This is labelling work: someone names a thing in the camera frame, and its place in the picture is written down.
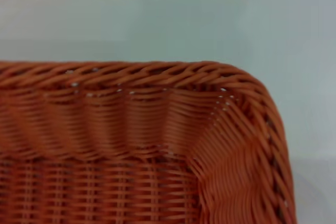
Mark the orange woven plastic basket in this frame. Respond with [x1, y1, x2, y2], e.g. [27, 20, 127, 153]
[0, 60, 299, 224]

